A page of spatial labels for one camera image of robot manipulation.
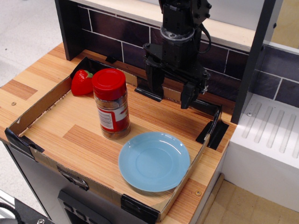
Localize white dish drying rack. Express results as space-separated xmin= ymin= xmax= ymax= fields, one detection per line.
xmin=222 ymin=94 xmax=299 ymax=211

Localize dark grey shelf frame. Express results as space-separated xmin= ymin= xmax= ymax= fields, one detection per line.
xmin=55 ymin=0 xmax=276 ymax=124

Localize red-lidded spice bottle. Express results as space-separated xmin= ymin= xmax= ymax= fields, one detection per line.
xmin=92 ymin=68 xmax=130 ymax=140

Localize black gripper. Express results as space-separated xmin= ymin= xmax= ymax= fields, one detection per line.
xmin=143 ymin=35 xmax=210 ymax=109

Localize black oven control panel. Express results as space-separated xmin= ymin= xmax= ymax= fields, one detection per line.
xmin=57 ymin=189 xmax=110 ymax=224

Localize light blue plate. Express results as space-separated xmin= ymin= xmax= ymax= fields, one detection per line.
xmin=118 ymin=132 xmax=190 ymax=192

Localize black cable bottom left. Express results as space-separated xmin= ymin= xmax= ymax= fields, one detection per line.
xmin=0 ymin=202 xmax=22 ymax=224

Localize red toy bell pepper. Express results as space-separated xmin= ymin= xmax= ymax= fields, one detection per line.
xmin=71 ymin=70 xmax=93 ymax=96

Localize cardboard fence with black tape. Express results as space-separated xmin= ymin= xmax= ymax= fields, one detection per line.
xmin=0 ymin=54 xmax=236 ymax=224

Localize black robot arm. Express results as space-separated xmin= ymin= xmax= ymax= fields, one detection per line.
xmin=142 ymin=0 xmax=212 ymax=109

